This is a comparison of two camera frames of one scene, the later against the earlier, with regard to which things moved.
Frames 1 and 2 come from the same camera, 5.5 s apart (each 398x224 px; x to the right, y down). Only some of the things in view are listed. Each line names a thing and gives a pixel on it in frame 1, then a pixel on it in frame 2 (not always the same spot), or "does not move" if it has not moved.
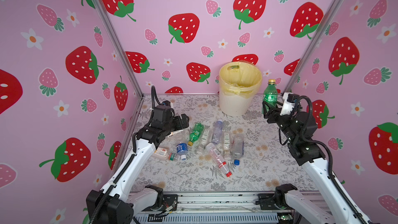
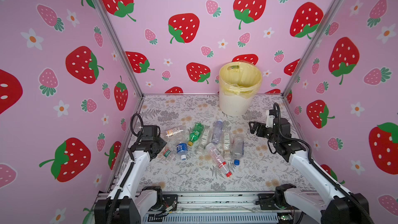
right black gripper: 273,112 to 262,125
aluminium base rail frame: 210,207 does not move
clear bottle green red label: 162,153 does not move
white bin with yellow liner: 238,81 does not move
